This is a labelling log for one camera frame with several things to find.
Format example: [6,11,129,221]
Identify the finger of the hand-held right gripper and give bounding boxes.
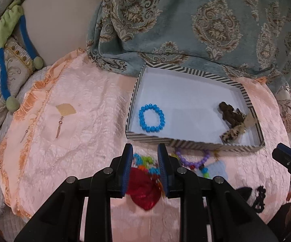
[272,143,291,184]

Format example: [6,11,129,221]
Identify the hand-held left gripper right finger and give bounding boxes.
[157,143,279,242]

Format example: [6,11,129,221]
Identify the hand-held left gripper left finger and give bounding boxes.
[14,143,133,242]

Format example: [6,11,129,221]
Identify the multicolour bead bracelet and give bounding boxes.
[133,152,161,175]

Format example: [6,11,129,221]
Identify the red bow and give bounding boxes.
[127,168,162,210]

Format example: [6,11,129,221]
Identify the purple bead bracelet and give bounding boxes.
[174,147,211,179]

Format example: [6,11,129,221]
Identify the black scrunchie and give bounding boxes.
[253,186,266,213]

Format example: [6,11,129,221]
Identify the white fluffy scrunchie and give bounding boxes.
[206,161,228,182]

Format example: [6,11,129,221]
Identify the striped jewelry box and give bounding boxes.
[125,62,265,154]

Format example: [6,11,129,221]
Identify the leopard bow hair clip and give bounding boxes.
[220,113,258,144]

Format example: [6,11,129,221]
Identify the pink blanket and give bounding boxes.
[0,48,291,222]

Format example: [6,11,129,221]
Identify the brown scrunchie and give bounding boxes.
[217,101,245,128]

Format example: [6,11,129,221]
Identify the gold earring on card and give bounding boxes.
[55,103,76,139]

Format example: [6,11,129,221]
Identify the gold drop earring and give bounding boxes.
[19,125,31,143]

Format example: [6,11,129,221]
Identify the teal patterned curtain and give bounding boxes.
[86,0,291,99]

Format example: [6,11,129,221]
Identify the blue bead bracelet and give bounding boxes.
[139,103,165,133]

